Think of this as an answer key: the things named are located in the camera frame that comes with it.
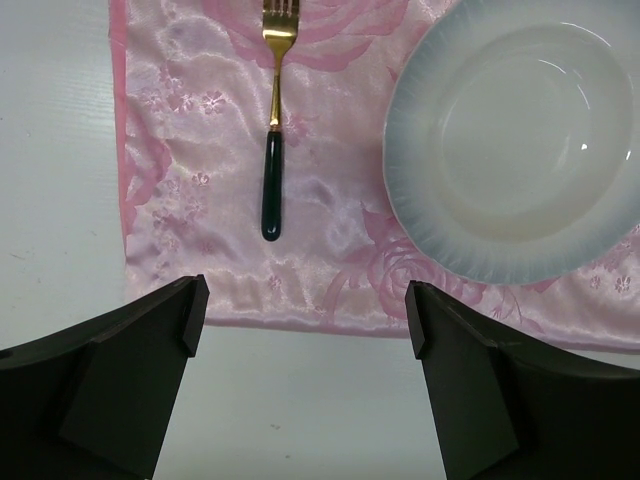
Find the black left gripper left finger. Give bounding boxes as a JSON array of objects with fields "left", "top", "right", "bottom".
[{"left": 1, "top": 275, "right": 209, "bottom": 479}]

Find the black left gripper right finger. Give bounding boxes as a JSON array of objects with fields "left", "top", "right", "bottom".
[{"left": 405, "top": 281, "right": 639, "bottom": 479}]

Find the white scalloped plate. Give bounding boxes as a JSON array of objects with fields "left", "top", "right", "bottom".
[{"left": 383, "top": 1, "right": 639, "bottom": 284}]

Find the pink satin rose cloth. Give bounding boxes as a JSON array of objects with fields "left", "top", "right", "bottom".
[{"left": 109, "top": 1, "right": 639, "bottom": 351}]

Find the gold fork black handle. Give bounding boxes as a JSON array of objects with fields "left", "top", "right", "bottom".
[{"left": 260, "top": 0, "right": 300, "bottom": 242}]

